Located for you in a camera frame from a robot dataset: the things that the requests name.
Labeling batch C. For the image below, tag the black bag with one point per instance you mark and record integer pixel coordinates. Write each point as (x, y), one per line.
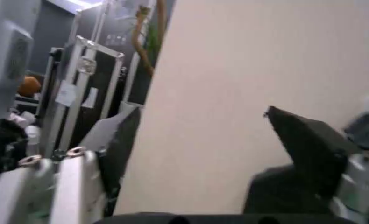
(2, 144)

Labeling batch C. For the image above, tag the white plastic bottle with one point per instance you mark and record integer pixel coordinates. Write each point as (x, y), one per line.
(33, 138)

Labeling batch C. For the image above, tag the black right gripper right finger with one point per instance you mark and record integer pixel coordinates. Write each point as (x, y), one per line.
(309, 149)

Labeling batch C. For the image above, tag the orange round object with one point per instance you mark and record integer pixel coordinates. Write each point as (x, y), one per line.
(29, 86)

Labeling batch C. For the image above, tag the brown twisted plant stem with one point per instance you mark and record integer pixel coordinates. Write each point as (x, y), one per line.
(140, 39)

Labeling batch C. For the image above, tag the dark crumpled garbage bag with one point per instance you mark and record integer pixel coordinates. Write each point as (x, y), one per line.
(366, 130)

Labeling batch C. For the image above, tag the green plant leaves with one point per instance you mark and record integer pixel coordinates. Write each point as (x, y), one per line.
(153, 38)

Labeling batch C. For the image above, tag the white paper label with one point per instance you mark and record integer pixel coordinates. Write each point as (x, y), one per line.
(65, 93)

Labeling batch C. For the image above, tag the black flight case silver edges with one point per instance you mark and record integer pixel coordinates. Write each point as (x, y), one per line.
(105, 77)
(52, 70)

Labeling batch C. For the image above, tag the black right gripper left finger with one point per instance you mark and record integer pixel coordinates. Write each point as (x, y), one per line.
(117, 158)

